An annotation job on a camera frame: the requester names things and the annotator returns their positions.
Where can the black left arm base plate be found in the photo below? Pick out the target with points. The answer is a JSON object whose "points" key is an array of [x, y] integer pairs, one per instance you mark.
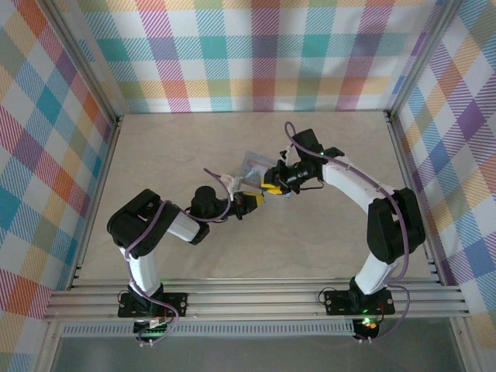
{"points": [[176, 304]]}

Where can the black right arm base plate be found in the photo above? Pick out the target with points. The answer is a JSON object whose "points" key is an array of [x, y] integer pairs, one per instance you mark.
{"points": [[337, 304]]}

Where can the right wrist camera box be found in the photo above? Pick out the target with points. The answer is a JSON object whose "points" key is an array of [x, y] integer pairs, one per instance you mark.
{"points": [[286, 153]]}

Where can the aluminium frame post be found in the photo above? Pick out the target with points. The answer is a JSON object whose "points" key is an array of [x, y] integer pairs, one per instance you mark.
{"points": [[81, 58], [422, 58]]}

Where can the red and green lit controller board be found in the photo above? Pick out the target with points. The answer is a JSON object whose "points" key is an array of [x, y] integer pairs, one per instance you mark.
{"points": [[368, 324]]}

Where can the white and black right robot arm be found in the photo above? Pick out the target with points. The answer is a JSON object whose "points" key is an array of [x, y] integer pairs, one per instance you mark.
{"points": [[391, 228]]}

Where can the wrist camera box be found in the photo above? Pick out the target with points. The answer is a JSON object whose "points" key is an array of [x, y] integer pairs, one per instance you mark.
{"points": [[234, 184], [286, 153]]}

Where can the aluminium side rail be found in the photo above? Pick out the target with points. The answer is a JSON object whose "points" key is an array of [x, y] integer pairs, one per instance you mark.
{"points": [[104, 174], [407, 174]]}

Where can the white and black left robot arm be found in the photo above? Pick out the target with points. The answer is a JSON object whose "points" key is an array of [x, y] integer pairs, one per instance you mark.
{"points": [[135, 224]]}

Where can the aluminium mounting rail beam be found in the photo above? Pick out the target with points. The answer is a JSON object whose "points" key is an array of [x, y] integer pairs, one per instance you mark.
{"points": [[252, 304]]}

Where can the aluminium frame leg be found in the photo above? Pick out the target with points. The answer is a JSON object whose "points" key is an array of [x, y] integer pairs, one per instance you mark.
{"points": [[463, 348], [48, 348]]}

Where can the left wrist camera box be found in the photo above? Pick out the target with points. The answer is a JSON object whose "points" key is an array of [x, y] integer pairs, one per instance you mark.
{"points": [[234, 184]]}

